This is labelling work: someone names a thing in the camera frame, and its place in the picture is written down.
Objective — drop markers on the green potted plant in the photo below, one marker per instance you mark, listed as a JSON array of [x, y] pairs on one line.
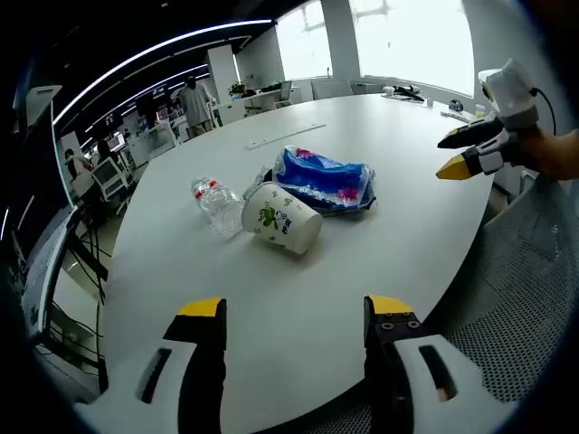
[[237, 89]]

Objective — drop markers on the small black object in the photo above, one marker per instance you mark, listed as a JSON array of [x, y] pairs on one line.
[[456, 105]]

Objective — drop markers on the small yellow object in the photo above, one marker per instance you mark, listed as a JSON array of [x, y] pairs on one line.
[[480, 113]]

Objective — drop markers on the blue plastic bag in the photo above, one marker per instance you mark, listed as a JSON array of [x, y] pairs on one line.
[[321, 178]]

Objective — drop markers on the white display board stand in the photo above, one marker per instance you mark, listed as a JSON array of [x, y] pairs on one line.
[[47, 271]]

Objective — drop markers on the black device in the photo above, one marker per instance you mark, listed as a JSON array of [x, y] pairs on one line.
[[409, 92]]

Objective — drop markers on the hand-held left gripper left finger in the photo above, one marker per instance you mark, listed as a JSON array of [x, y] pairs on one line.
[[208, 361]]

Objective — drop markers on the white table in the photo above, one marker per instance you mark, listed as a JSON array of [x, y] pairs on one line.
[[280, 294]]

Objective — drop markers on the white table socket panel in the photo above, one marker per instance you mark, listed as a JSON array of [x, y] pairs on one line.
[[285, 135]]

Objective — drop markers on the clear plastic water bottle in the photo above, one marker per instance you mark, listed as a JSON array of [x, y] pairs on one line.
[[217, 205]]

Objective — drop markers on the white paper cup green print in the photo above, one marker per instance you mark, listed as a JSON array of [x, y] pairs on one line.
[[280, 221]]

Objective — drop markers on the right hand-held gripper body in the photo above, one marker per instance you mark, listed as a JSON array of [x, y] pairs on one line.
[[509, 92]]

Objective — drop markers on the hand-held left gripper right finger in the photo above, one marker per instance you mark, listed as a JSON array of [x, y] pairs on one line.
[[384, 361]]

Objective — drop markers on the person's right hand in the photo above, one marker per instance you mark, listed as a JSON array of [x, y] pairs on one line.
[[552, 153]]

